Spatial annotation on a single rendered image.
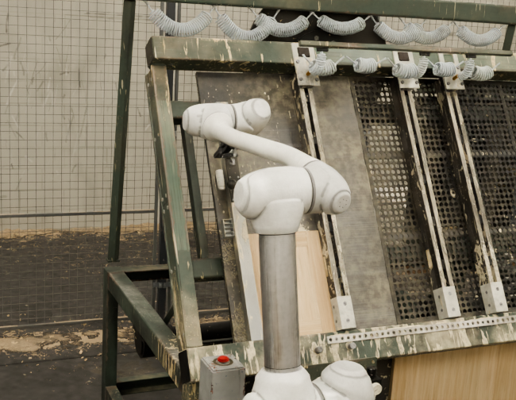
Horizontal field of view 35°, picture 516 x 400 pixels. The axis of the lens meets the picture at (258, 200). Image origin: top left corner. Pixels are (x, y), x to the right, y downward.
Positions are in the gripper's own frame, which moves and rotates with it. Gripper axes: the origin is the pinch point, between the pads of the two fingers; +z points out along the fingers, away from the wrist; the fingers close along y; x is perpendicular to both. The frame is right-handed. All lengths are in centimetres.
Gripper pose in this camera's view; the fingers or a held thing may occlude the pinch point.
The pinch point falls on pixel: (220, 152)
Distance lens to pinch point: 301.1
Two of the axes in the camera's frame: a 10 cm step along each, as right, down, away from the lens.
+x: 9.2, -0.3, 3.9
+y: 1.5, 9.5, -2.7
